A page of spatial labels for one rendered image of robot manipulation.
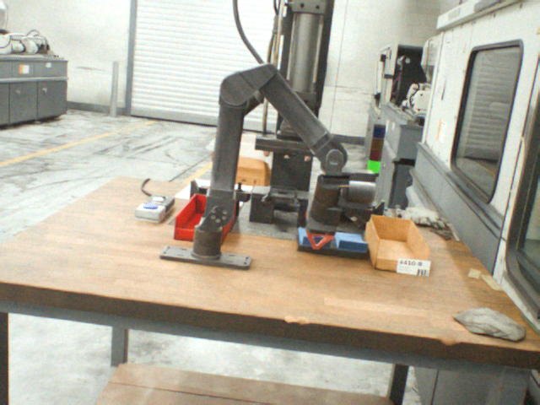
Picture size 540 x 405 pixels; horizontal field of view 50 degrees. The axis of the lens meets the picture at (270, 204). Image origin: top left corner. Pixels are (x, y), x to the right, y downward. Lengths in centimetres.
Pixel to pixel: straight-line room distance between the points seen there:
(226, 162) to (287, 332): 38
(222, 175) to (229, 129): 10
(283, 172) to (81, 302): 93
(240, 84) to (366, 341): 56
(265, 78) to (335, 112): 965
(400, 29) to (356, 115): 165
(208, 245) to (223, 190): 13
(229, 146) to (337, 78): 961
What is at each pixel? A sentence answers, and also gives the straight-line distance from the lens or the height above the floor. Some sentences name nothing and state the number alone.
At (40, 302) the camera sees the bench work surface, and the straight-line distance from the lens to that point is 117.
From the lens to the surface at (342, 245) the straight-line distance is 142.
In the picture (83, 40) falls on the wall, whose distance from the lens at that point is 1189.
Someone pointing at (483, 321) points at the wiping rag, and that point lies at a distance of 118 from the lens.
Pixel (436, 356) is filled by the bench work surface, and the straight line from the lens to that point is 113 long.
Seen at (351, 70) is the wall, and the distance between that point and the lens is 1080.
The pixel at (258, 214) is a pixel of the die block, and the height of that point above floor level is 92.
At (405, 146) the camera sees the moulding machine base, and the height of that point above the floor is 81.
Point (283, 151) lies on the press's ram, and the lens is 159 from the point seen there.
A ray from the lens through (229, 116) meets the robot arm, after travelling 121.
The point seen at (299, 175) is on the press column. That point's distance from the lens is 187.
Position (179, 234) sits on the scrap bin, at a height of 91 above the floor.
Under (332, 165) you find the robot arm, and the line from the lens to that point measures 124.
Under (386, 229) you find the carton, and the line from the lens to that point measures 162.
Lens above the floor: 135
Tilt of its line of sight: 14 degrees down
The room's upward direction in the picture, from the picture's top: 6 degrees clockwise
